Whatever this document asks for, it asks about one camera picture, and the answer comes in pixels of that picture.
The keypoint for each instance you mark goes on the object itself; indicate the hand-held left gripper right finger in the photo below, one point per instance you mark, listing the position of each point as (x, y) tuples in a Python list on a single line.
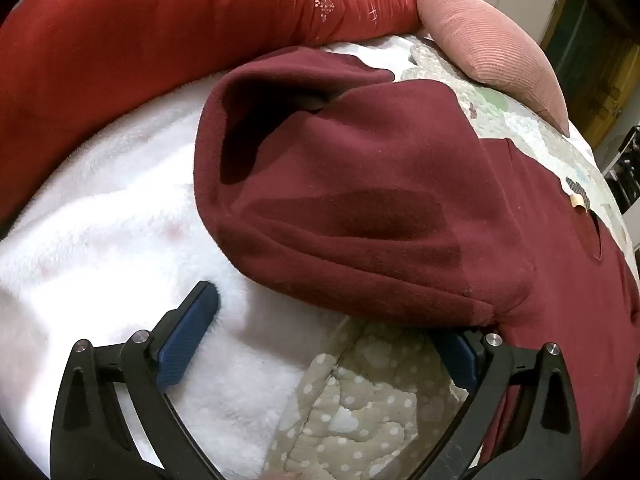
[(462, 365)]

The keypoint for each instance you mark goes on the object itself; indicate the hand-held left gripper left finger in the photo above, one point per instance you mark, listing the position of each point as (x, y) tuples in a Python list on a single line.
[(187, 332)]

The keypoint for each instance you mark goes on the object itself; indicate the maroon fleece garment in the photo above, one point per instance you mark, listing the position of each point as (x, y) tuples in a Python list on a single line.
[(375, 185)]

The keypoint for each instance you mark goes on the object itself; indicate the heart patchwork quilt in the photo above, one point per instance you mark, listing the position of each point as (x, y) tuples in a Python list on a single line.
[(350, 410)]

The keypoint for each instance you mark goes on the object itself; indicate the white fleece blanket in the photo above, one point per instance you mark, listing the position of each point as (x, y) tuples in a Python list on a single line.
[(100, 235)]

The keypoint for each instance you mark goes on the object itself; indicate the cluttered storage rack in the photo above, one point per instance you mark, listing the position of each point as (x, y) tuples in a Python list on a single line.
[(625, 170)]

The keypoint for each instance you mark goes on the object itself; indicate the red floral duvet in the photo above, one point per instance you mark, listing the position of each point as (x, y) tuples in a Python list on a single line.
[(125, 35)]

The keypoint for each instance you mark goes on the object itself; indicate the wooden door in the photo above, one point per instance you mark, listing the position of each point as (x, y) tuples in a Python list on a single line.
[(600, 60)]

